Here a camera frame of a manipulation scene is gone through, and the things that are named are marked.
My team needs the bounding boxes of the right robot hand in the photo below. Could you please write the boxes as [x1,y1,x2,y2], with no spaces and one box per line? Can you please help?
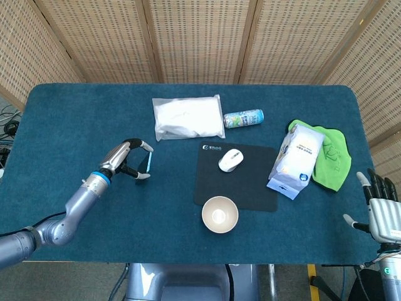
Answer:
[343,168,401,244]

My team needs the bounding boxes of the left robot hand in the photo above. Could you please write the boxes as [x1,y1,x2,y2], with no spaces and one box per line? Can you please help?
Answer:
[98,138,155,181]

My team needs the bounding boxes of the black smartphone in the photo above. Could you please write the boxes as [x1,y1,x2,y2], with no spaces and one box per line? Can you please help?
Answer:
[136,152,154,186]

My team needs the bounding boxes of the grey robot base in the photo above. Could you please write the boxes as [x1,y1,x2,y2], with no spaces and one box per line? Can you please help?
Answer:
[124,262,261,301]

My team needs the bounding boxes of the blue table mat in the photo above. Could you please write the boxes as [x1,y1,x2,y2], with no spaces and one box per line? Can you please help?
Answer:
[0,83,379,266]

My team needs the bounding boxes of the green cloth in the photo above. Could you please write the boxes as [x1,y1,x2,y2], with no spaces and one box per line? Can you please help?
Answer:
[288,119,352,193]

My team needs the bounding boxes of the white plastic bag package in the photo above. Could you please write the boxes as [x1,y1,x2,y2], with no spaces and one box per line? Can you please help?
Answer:
[152,94,226,142]

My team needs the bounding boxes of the white tissue pack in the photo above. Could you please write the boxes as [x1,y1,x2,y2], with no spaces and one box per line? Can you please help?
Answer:
[266,123,325,201]

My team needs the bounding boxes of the white computer mouse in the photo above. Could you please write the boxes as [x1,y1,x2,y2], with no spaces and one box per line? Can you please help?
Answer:
[218,149,244,172]

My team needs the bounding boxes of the beige bowl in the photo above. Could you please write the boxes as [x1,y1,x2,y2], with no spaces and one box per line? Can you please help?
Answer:
[201,196,239,234]

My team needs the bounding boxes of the black mouse pad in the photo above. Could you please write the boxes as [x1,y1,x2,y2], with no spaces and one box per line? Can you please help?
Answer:
[193,142,279,213]

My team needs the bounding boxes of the blue-green beverage can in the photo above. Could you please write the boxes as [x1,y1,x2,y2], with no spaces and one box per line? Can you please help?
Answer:
[223,108,264,129]

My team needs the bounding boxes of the woven folding screen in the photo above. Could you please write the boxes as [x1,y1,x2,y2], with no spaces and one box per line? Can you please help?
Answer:
[0,0,401,208]

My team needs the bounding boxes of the black floor cables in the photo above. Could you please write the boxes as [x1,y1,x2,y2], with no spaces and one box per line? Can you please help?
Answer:
[0,105,22,167]

